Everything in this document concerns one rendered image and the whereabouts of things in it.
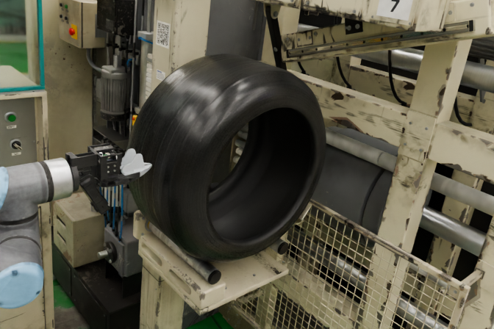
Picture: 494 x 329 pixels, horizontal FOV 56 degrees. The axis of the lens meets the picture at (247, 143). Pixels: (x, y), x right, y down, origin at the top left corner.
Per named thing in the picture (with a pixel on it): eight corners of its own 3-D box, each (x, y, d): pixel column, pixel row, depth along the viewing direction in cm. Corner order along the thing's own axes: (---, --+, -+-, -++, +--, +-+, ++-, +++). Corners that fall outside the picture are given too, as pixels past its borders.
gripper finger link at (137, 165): (158, 152, 114) (123, 158, 108) (156, 174, 116) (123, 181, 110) (151, 147, 116) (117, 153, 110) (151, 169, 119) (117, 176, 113)
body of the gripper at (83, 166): (126, 153, 107) (73, 162, 99) (124, 186, 110) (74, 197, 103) (110, 142, 112) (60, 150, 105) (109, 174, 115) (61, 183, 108)
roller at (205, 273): (154, 214, 155) (160, 222, 158) (144, 222, 154) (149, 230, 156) (219, 268, 132) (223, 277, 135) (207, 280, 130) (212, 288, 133)
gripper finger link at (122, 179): (142, 174, 112) (108, 181, 106) (142, 180, 112) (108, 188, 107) (133, 167, 115) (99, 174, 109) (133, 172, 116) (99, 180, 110)
